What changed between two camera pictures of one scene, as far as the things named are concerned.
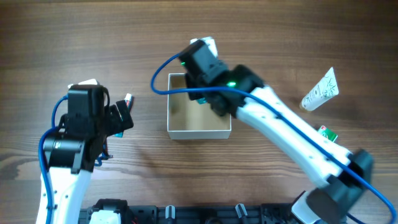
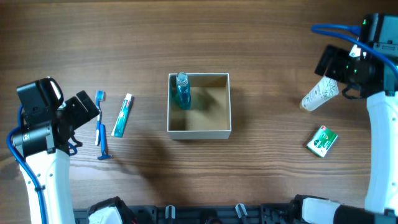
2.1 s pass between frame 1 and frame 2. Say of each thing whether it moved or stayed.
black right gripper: moved
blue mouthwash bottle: moved
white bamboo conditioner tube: stayed
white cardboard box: stayed
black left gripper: moved
